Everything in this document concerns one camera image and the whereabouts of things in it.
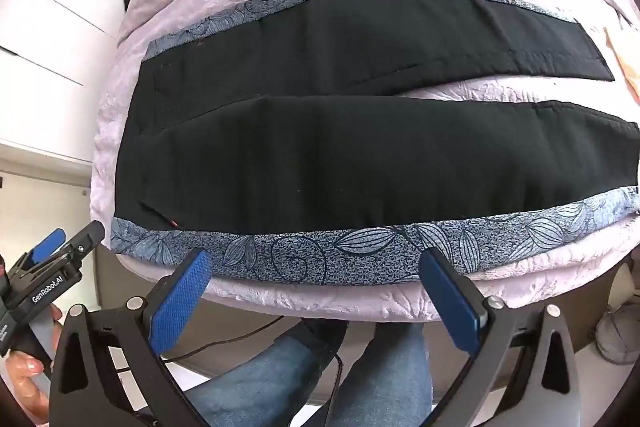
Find person's leg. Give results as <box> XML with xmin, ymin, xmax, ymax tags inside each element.
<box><xmin>340</xmin><ymin>322</ymin><xmax>434</xmax><ymax>427</ymax></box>
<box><xmin>187</xmin><ymin>321</ymin><xmax>348</xmax><ymax>427</ymax></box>

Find person's left leg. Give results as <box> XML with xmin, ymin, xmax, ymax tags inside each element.
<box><xmin>187</xmin><ymin>321</ymin><xmax>348</xmax><ymax>427</ymax></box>

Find person's left hand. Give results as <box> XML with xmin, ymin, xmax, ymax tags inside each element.
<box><xmin>0</xmin><ymin>304</ymin><xmax>64</xmax><ymax>410</ymax></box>

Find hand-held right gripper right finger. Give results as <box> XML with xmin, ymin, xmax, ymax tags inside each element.
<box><xmin>419</xmin><ymin>248</ymin><xmax>593</xmax><ymax>427</ymax></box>

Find person's right leg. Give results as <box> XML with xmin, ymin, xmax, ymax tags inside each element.
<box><xmin>340</xmin><ymin>322</ymin><xmax>434</xmax><ymax>427</ymax></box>

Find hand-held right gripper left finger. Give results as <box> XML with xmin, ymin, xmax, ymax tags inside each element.
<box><xmin>47</xmin><ymin>248</ymin><xmax>216</xmax><ymax>427</ymax></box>

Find black cable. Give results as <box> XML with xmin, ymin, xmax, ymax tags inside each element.
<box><xmin>162</xmin><ymin>314</ymin><xmax>348</xmax><ymax>390</ymax></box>

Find white wardrobe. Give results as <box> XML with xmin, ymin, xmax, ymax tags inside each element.
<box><xmin>0</xmin><ymin>0</ymin><xmax>168</xmax><ymax>164</ymax></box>

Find brown bed base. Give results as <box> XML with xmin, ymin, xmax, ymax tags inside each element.
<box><xmin>92</xmin><ymin>249</ymin><xmax>640</xmax><ymax>408</ymax></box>

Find black pants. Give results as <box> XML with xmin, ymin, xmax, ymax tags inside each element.
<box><xmin>114</xmin><ymin>0</ymin><xmax>640</xmax><ymax>240</ymax></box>

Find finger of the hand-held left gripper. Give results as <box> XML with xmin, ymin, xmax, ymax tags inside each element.
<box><xmin>50</xmin><ymin>222</ymin><xmax>107</xmax><ymax>264</ymax></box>
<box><xmin>22</xmin><ymin>228</ymin><xmax>67</xmax><ymax>265</ymax></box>

